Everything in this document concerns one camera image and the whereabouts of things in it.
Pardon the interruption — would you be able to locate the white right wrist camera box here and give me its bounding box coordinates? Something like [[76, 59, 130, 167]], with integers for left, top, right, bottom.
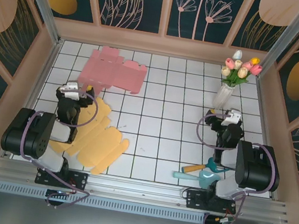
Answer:
[[220, 108, 243, 129]]

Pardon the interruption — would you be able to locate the light blue toy shovel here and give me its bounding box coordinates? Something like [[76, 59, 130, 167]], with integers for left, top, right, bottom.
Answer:
[[171, 164, 222, 192]]

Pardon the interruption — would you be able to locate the white ribbed vase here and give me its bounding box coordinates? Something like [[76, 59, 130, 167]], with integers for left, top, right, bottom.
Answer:
[[211, 82, 236, 113]]

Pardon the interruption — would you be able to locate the artificial tulip bouquet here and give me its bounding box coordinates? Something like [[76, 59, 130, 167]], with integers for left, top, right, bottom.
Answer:
[[218, 47, 266, 93]]

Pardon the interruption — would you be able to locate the aluminium mounting rail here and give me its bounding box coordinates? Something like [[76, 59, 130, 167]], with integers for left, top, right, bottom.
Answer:
[[0, 153, 292, 224]]

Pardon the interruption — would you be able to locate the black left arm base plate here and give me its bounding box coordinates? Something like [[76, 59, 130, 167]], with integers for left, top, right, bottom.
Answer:
[[34, 164, 90, 193]]

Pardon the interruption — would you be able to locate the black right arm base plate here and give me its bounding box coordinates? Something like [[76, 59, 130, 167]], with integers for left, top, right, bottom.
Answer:
[[184, 189, 239, 218]]

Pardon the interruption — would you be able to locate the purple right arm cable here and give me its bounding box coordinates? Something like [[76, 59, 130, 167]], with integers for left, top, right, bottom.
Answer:
[[179, 109, 286, 224]]

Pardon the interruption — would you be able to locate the grey slotted cable duct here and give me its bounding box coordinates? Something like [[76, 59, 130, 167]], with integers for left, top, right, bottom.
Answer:
[[0, 178, 206, 224]]

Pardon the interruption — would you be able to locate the pink paper box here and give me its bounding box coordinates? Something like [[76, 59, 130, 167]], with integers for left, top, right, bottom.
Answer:
[[75, 42, 151, 104]]

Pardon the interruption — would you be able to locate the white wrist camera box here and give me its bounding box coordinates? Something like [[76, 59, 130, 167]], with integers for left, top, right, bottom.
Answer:
[[59, 81, 85, 101], [220, 108, 243, 129]]

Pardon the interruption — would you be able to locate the aluminium side rail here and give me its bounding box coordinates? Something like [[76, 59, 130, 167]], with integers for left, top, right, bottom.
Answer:
[[236, 74, 299, 201], [0, 32, 64, 165]]

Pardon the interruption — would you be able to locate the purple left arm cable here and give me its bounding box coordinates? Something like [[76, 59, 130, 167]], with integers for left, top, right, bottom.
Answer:
[[11, 82, 108, 214]]

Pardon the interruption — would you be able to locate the teal rake with wooden handle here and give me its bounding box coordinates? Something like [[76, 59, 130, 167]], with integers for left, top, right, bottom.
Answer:
[[181, 152, 233, 181]]

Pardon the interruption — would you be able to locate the yellow paper box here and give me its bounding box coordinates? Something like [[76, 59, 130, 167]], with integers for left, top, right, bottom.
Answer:
[[46, 89, 137, 181]]

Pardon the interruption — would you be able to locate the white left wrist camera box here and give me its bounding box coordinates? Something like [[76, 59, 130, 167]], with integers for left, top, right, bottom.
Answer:
[[59, 81, 85, 101]]

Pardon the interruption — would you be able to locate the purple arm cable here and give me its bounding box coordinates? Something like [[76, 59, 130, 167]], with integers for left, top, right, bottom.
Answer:
[[179, 109, 286, 224], [11, 82, 108, 214]]

